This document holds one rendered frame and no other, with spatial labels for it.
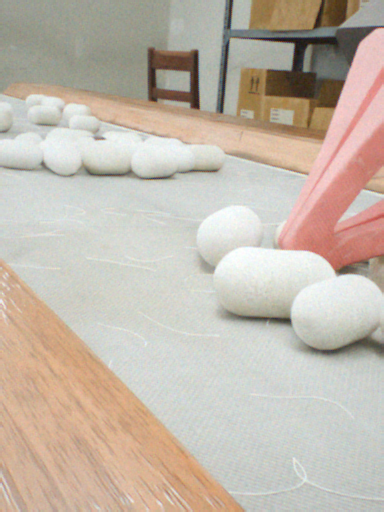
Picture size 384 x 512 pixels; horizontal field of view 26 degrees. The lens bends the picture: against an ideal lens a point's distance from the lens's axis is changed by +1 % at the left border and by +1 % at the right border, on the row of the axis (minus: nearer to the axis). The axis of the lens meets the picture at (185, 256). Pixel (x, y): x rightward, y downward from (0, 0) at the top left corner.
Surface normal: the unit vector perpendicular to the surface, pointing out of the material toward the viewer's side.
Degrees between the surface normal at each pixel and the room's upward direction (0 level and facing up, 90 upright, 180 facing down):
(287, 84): 90
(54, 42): 90
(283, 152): 45
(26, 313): 0
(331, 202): 96
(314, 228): 96
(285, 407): 0
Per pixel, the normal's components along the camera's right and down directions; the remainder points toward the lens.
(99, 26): 0.43, 0.23
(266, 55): -0.90, 0.03
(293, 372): 0.07, -0.97
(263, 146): -0.59, -0.67
